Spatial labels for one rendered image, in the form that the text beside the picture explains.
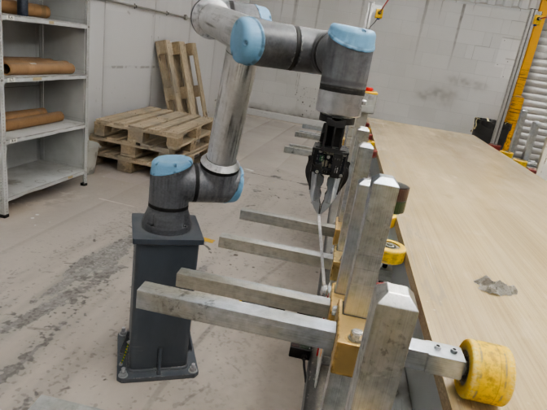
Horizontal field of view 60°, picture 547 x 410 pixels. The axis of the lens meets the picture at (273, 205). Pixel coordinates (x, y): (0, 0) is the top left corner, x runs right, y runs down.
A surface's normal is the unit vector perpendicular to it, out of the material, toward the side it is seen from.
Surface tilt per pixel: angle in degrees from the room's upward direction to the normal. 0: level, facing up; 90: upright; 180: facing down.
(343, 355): 90
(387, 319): 90
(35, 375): 0
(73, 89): 90
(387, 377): 90
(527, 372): 0
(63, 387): 0
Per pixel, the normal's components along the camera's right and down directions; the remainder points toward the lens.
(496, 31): -0.23, 0.28
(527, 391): 0.15, -0.94
